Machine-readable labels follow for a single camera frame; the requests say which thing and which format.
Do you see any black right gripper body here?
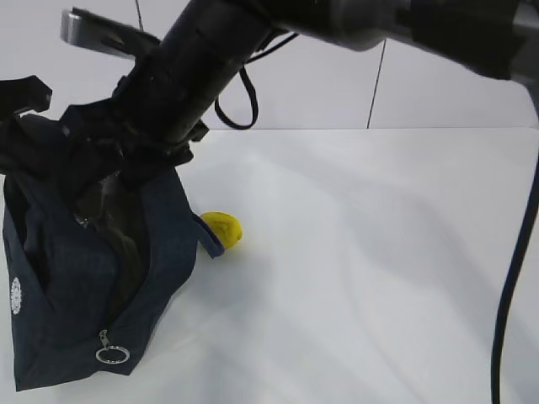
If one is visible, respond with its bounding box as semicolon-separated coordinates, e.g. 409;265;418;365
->
58;75;209;188

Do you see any yellow lemon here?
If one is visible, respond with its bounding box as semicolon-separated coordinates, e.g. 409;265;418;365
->
201;212;243;250

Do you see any navy blue lunch bag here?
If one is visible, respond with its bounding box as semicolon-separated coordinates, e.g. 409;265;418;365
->
3;168;225;391

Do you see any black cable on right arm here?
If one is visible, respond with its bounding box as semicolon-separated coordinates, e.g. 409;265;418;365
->
214;33;539;404

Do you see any glass container with green lid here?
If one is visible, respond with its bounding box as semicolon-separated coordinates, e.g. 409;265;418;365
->
76;173;149;299

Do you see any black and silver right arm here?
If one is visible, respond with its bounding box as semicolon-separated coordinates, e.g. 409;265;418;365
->
58;1;538;194

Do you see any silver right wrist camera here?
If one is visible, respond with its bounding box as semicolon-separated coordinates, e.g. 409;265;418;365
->
61;8;160;61

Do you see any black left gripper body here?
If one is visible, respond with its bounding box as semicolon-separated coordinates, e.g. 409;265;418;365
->
1;75;84;175

